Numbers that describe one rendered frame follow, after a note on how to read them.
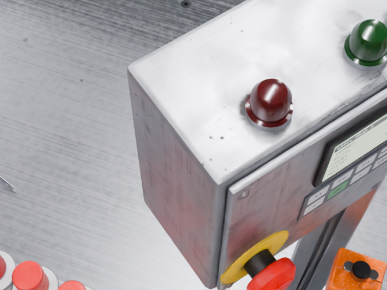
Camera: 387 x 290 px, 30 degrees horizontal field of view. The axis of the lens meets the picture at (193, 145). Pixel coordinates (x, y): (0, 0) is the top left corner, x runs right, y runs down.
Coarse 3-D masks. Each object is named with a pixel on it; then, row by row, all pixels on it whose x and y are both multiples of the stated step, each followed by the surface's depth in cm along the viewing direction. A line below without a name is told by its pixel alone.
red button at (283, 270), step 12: (264, 252) 51; (252, 264) 50; (264, 264) 50; (276, 264) 49; (288, 264) 50; (252, 276) 51; (264, 276) 49; (276, 276) 49; (288, 276) 50; (252, 288) 50; (264, 288) 49; (276, 288) 49
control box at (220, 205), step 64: (256, 0) 43; (320, 0) 44; (384, 0) 44; (192, 64) 41; (256, 64) 41; (320, 64) 41; (384, 64) 41; (192, 128) 39; (320, 128) 40; (192, 192) 43; (256, 192) 40; (192, 256) 52
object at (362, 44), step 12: (360, 24) 40; (372, 24) 40; (384, 24) 40; (348, 36) 42; (360, 36) 40; (372, 36) 40; (384, 36) 40; (348, 48) 41; (360, 48) 40; (372, 48) 40; (384, 48) 40; (348, 60) 41; (360, 60) 41; (372, 60) 40; (384, 60) 41
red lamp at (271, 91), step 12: (264, 84) 38; (276, 84) 38; (252, 96) 38; (264, 96) 38; (276, 96) 38; (288, 96) 38; (252, 108) 39; (264, 108) 38; (276, 108) 38; (288, 108) 38; (252, 120) 39; (264, 120) 39; (276, 120) 39; (288, 120) 39
